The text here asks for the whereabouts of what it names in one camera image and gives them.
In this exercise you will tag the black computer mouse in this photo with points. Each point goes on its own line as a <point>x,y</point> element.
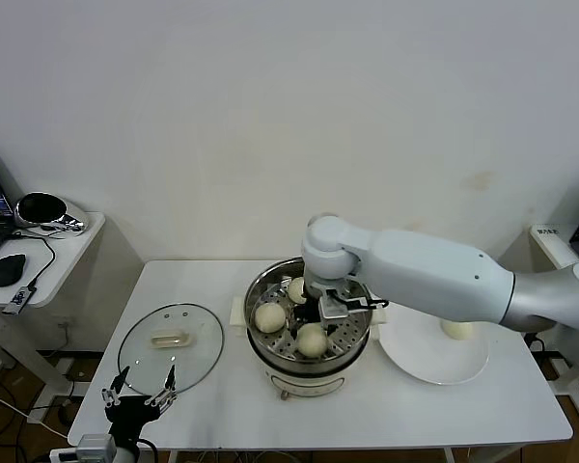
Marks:
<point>8,271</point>

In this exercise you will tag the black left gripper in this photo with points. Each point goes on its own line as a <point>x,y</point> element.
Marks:
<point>130,417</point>

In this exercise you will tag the white wall socket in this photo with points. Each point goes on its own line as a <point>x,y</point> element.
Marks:
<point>65,321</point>

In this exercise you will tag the steel steamer pot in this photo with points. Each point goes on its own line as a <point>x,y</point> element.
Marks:
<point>304,383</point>

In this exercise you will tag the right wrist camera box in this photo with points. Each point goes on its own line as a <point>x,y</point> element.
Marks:
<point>333,308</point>

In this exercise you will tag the perforated steel steamer basket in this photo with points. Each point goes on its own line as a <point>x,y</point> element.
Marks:
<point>352,333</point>

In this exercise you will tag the small USB hub adapter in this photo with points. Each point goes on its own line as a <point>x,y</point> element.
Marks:
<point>18,300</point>

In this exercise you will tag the white round plate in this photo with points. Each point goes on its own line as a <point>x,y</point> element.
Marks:
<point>434,357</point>

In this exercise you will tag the white steamed baozi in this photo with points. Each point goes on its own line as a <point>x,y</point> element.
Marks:
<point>457,332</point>
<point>296,289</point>
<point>270,317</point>
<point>311,340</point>

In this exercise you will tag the shiny chrome black device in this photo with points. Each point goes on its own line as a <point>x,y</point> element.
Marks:
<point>41,209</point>

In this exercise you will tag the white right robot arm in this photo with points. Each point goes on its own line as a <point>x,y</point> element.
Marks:
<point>439,275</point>

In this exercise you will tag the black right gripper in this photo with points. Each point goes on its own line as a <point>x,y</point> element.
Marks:
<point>309,306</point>

